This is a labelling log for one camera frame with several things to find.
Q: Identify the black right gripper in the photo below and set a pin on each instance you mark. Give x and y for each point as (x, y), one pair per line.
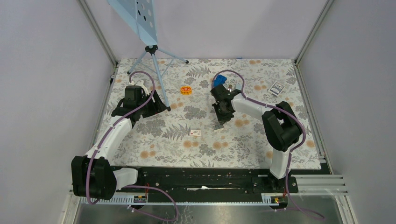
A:
(222, 119)

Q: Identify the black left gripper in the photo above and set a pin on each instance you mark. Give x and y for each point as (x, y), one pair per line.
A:
(156, 106)

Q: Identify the cardboard staple box sleeve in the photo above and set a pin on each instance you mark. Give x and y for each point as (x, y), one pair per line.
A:
(195, 133)

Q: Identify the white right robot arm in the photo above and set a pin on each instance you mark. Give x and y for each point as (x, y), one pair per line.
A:
(282, 128)

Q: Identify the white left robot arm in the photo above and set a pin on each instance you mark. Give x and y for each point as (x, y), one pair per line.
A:
(93, 175)

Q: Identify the blue toy car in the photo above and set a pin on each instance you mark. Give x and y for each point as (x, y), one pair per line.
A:
(219, 80)

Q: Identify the orange tape roll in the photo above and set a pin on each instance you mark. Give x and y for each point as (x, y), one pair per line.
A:
(186, 90)

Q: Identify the floral tablecloth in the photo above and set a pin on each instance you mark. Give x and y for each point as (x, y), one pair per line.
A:
(164, 139)

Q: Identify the blue music stand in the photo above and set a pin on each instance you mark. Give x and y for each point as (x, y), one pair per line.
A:
(139, 15)

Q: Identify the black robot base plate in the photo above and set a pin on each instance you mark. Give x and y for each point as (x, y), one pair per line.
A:
(210, 185)

